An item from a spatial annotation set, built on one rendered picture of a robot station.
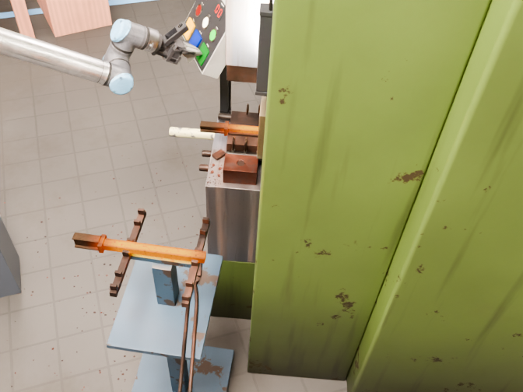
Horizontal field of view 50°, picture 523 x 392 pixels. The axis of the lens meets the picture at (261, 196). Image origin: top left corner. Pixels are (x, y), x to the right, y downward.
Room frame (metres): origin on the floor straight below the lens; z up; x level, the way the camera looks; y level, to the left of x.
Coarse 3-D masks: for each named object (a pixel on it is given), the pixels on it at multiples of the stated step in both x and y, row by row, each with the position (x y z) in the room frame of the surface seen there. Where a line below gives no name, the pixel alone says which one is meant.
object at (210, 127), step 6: (204, 126) 1.56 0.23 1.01; (210, 126) 1.56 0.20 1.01; (216, 126) 1.56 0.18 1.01; (222, 126) 1.56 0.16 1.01; (228, 126) 1.57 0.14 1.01; (234, 126) 1.57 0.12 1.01; (240, 126) 1.57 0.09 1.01; (246, 126) 1.58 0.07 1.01; (252, 126) 1.58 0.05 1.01; (210, 132) 1.56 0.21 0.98; (216, 132) 1.55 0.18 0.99; (222, 132) 1.55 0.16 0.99; (246, 132) 1.55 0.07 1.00; (252, 132) 1.55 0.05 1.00
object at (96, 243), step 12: (84, 240) 1.00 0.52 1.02; (96, 240) 1.00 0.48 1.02; (108, 240) 1.01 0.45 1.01; (120, 240) 1.02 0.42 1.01; (132, 252) 0.99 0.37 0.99; (144, 252) 0.98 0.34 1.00; (156, 252) 0.98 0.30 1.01; (168, 252) 0.99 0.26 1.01; (180, 252) 0.99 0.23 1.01; (192, 252) 0.99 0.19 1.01; (204, 252) 1.00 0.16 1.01
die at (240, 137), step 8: (232, 112) 1.68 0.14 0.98; (240, 112) 1.69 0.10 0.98; (248, 112) 1.69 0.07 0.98; (232, 120) 1.63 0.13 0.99; (240, 120) 1.63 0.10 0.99; (248, 120) 1.63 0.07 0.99; (256, 120) 1.64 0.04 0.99; (232, 136) 1.53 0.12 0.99; (240, 136) 1.54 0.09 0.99; (248, 136) 1.54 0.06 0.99; (256, 136) 1.54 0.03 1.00; (240, 144) 1.49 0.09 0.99; (248, 144) 1.50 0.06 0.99; (256, 144) 1.50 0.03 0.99
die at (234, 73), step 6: (228, 66) 1.49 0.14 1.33; (234, 66) 1.49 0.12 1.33; (240, 66) 1.49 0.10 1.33; (228, 72) 1.49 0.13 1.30; (234, 72) 1.49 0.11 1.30; (240, 72) 1.49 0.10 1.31; (246, 72) 1.49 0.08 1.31; (252, 72) 1.49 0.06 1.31; (228, 78) 1.49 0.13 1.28; (234, 78) 1.49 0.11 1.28; (240, 78) 1.49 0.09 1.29; (246, 78) 1.49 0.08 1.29; (252, 78) 1.49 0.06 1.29
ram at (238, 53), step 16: (240, 0) 1.44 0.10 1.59; (256, 0) 1.44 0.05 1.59; (240, 16) 1.44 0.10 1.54; (256, 16) 1.44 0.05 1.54; (240, 32) 1.44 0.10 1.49; (256, 32) 1.44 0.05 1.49; (240, 48) 1.44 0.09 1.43; (256, 48) 1.44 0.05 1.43; (240, 64) 1.44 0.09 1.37; (256, 64) 1.44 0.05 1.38
